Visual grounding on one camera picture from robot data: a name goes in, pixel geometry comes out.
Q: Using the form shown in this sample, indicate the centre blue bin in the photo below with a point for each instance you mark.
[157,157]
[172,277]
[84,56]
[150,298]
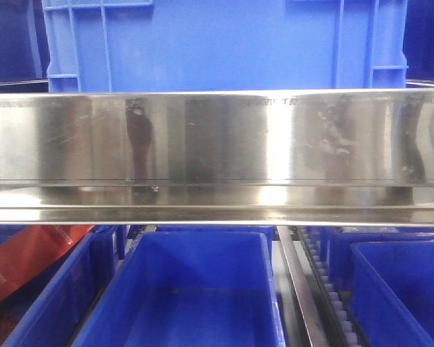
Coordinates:
[189,289]

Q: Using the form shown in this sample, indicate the blue bin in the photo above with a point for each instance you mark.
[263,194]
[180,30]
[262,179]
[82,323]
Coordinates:
[335,247]
[189,289]
[392,296]
[48,309]

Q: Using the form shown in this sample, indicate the rear blue bin right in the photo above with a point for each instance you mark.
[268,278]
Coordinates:
[335,247]

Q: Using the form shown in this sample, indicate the stainless steel shelf beam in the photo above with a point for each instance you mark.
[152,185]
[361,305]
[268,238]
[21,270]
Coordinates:
[291,157]

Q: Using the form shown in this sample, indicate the left blue bin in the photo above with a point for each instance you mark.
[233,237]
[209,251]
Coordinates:
[48,309]

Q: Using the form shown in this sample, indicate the large light blue crate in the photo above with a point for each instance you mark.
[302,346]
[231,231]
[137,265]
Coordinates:
[169,46]

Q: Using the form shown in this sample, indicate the red packaging bag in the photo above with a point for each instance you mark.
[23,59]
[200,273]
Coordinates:
[32,250]

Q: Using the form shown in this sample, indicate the dark blue crate left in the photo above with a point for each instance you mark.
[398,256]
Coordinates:
[24,52]

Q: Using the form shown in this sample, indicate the dark blue crate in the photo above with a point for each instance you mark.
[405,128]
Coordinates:
[24,52]
[419,40]

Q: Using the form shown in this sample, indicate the dark blue crate right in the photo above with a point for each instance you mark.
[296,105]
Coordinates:
[419,40]

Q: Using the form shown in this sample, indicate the steel roller track rail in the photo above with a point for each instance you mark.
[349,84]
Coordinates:
[313,313]

